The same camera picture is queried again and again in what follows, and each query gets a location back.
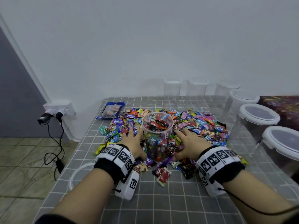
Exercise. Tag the person's left hand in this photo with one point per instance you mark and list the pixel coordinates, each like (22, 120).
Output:
(134, 146)

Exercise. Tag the person's right hand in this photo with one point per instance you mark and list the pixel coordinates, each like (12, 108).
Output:
(192, 146)

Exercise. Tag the tall transparent plastic jar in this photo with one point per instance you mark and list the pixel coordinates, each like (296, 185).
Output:
(158, 137)

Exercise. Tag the pile of colourful candies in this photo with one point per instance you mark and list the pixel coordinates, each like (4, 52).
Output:
(205, 124)

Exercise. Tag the small transparent plastic jar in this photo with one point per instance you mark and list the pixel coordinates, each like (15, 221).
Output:
(172, 87)
(228, 91)
(198, 87)

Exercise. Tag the white square container lid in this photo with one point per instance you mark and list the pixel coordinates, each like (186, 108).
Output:
(72, 175)

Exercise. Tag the person's right forearm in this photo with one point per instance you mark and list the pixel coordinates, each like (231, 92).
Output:
(261, 196)

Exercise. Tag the person's left forearm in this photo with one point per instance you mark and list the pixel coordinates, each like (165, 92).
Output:
(84, 200)

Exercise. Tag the black marker-tagged left wristband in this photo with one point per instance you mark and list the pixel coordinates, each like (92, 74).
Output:
(114, 161)

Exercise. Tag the black marker-tagged wristband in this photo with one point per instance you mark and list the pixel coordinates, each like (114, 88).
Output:
(219, 163)
(114, 161)

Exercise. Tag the black marker-tagged right wristband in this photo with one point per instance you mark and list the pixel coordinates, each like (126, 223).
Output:
(219, 163)

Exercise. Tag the blue snack packet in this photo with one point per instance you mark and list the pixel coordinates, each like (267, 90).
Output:
(111, 110)

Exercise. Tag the black power plug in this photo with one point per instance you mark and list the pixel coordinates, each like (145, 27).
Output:
(43, 119)

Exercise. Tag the dark patterned cloth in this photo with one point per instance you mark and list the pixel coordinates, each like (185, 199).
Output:
(282, 108)

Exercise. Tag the grey door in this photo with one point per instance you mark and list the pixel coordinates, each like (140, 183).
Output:
(16, 98)

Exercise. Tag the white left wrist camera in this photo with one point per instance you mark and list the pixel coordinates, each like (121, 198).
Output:
(127, 185)

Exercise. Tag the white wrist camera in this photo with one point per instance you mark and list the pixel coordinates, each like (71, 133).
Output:
(211, 188)
(127, 185)

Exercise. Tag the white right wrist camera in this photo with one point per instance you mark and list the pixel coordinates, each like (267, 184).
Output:
(211, 188)

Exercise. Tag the white wall socket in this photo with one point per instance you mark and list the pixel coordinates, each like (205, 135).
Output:
(60, 107)

